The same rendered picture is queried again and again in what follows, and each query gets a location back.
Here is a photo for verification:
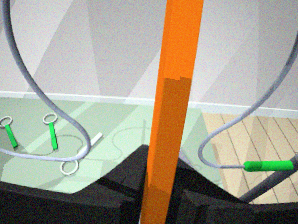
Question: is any green bar with white loop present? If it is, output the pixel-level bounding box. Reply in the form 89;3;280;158
0;116;19;148
43;113;59;151

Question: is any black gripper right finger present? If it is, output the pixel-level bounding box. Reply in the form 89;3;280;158
165;157;298;224

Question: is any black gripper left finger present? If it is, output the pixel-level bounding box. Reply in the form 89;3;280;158
0;144;149;224

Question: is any orange handle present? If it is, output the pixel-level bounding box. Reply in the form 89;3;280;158
140;0;204;224

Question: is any white loop with flat handle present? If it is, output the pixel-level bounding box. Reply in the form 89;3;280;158
60;133;102;175

